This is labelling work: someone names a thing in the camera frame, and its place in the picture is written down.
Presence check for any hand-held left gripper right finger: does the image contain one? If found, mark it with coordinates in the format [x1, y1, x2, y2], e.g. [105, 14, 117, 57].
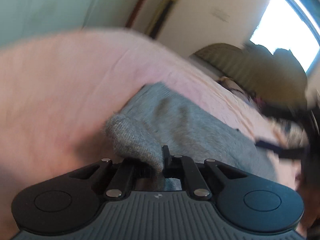
[161, 145, 248, 202]

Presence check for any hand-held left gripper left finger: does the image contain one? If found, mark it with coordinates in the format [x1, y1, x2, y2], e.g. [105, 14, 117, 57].
[70, 157, 141, 201]

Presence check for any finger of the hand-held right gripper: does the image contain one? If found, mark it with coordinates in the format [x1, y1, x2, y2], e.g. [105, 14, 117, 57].
[255, 140, 305, 160]
[262, 104, 309, 121]

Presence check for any navy and grey sweater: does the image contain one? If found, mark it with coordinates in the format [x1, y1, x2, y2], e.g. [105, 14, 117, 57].
[104, 81, 292, 192]

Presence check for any dark cloth on headboard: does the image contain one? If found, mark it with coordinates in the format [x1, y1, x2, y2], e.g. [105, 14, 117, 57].
[244, 44, 304, 74]

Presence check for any pale pillow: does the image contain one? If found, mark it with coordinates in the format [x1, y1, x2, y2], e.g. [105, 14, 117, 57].
[217, 77, 252, 99]

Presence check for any olive padded headboard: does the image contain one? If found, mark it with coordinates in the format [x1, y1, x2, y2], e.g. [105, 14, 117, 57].
[190, 42, 308, 110]

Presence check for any bright window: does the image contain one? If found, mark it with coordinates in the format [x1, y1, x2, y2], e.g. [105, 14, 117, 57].
[250, 0, 320, 73]

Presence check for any pink bed sheet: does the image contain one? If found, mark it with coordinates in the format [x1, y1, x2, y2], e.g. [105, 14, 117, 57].
[0, 27, 310, 240]

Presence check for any white wall switch panel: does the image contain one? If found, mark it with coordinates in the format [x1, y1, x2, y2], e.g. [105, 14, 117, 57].
[212, 8, 230, 22]

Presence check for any brown wooden door frame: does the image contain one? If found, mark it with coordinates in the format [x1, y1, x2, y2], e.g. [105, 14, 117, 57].
[125, 0, 157, 29]

